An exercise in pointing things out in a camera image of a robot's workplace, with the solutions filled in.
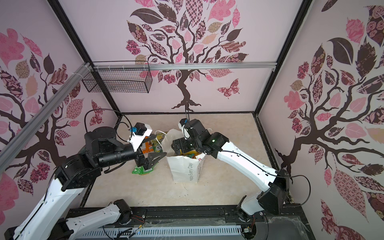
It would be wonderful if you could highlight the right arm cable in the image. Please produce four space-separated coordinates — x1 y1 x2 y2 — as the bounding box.
221 149 312 208

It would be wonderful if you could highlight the black wire basket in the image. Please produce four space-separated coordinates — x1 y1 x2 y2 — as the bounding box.
82 60 153 94

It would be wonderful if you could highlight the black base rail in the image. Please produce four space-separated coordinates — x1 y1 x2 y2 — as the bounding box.
49 205 315 240

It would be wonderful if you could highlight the back aluminium rail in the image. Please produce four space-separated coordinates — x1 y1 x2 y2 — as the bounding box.
93 62 277 71

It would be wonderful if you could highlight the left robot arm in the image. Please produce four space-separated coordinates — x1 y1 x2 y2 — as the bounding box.
5 124 167 240

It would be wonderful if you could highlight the white vent strip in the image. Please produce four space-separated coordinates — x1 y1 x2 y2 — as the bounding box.
76 226 244 240

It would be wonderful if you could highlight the green snack packet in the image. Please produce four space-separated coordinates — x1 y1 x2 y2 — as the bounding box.
132 166 154 176

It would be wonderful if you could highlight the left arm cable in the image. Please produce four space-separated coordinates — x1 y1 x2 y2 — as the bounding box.
83 108 133 142

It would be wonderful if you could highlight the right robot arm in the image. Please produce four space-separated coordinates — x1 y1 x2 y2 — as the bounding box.
171 118 290 216

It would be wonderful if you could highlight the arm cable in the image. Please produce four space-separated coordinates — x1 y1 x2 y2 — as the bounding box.
83 108 133 142
221 149 312 208

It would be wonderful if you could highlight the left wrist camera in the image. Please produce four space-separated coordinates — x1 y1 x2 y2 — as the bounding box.
129 123 152 152

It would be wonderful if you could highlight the orange snack packet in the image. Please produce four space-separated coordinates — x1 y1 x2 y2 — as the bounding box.
141 142 154 154

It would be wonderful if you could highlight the left aluminium rail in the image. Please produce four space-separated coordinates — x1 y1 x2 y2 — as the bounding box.
1 63 92 173

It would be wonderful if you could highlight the white paper bag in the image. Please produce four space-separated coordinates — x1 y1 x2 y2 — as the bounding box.
161 129 207 183

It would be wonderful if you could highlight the aluminium rail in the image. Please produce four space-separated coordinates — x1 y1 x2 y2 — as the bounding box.
93 62 277 71
1 63 92 173

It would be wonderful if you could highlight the Foxs candy packet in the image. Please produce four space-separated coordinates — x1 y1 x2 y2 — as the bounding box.
151 133 165 153

